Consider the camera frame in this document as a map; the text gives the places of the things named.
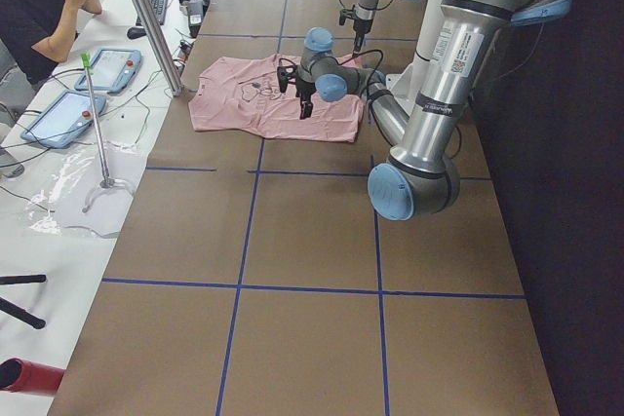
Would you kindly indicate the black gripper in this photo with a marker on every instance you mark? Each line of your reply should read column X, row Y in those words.
column 304, row 90
column 360, row 30

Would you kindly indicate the pink Snoopy t-shirt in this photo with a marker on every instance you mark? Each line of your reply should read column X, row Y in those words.
column 243, row 94

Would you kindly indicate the brown table cover mat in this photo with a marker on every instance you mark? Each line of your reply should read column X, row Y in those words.
column 252, row 277

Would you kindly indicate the black computer mouse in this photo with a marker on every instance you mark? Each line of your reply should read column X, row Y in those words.
column 135, row 32

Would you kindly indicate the teach pendant far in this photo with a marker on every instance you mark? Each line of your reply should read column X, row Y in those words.
column 111, row 69

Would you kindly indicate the teach pendant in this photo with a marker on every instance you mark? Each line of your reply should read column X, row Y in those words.
column 61, row 122
column 111, row 69

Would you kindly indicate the metal reacher grabber tool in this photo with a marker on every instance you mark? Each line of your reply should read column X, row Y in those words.
column 108, row 184

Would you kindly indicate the teach pendant near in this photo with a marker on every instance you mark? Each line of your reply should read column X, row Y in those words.
column 61, row 122

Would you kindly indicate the clear plastic bag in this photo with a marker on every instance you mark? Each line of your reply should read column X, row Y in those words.
column 77, row 199

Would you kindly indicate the person in black shirt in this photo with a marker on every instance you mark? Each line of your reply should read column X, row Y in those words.
column 40, row 34

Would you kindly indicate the black tripod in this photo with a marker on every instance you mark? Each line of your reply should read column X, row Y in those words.
column 19, row 303

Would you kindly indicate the red cylinder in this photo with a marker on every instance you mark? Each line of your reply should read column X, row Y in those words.
column 28, row 377

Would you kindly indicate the aluminium frame post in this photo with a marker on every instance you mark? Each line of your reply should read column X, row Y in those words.
column 159, row 45

